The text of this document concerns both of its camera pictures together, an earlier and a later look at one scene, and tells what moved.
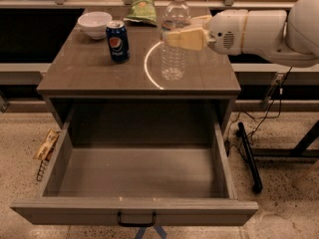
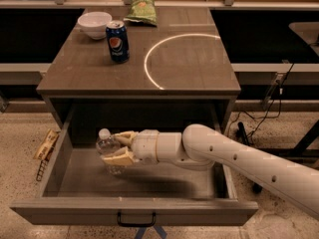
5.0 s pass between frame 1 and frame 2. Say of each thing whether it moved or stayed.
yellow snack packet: stayed
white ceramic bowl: stayed
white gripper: moved
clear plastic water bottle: moved
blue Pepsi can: stayed
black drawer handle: stayed
